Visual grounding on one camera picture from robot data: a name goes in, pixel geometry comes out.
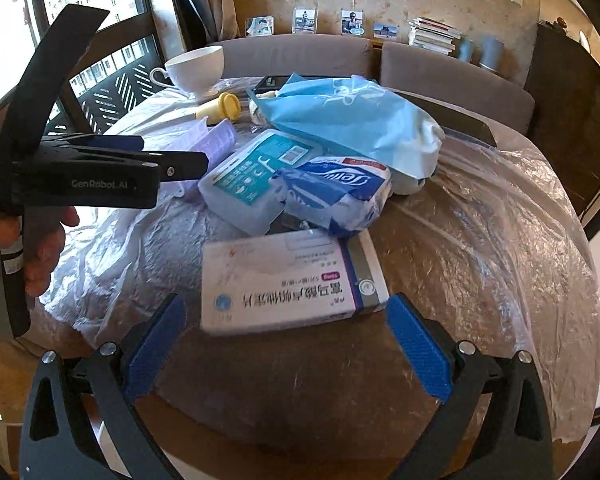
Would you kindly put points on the grey-brown chair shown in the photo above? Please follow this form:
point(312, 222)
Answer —
point(300, 57)
point(455, 80)

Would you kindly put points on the white teacup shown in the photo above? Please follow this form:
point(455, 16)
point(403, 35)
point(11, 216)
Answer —
point(195, 67)

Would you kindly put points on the teal wet wipes pack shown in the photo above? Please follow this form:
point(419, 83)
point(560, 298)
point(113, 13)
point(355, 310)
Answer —
point(245, 180)

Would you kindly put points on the small photo frame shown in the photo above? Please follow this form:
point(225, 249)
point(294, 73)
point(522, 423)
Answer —
point(353, 22)
point(305, 20)
point(260, 26)
point(385, 31)

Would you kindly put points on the clear plastic table cover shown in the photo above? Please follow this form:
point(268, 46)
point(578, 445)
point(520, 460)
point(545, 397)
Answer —
point(480, 240)

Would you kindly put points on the stack of books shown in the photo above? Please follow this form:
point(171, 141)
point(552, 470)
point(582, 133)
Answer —
point(432, 35)

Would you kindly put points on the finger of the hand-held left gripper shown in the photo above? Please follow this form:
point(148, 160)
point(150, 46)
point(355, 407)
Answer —
point(115, 142)
point(180, 165)

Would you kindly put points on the blue tissue packet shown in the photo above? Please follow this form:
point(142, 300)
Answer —
point(340, 195)

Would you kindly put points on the small grey cup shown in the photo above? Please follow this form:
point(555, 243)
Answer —
point(466, 49)

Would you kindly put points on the crumpled paper ball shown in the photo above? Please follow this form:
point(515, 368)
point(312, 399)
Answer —
point(257, 110)

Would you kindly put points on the beige curtain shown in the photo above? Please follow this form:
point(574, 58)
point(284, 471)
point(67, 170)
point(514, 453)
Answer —
point(200, 0)

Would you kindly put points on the blue plastic bag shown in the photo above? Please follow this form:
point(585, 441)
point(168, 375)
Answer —
point(340, 115)

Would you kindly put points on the large grey cup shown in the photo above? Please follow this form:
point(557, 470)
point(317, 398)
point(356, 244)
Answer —
point(492, 52)

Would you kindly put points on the person's left hand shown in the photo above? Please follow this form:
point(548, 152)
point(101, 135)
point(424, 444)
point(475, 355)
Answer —
point(45, 255)

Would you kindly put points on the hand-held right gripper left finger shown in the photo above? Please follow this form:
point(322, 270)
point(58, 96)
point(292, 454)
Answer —
point(152, 355)

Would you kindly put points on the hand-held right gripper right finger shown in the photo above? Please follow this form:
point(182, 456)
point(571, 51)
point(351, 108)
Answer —
point(420, 355)

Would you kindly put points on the yellow plastic cup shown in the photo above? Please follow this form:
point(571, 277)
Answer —
point(225, 106)

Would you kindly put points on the dark wooden cabinet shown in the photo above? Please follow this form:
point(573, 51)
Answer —
point(565, 110)

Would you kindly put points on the white medicine box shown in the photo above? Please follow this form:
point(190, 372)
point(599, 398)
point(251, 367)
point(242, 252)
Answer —
point(280, 285)

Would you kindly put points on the black lattice window panel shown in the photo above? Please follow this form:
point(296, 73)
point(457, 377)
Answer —
point(110, 92)

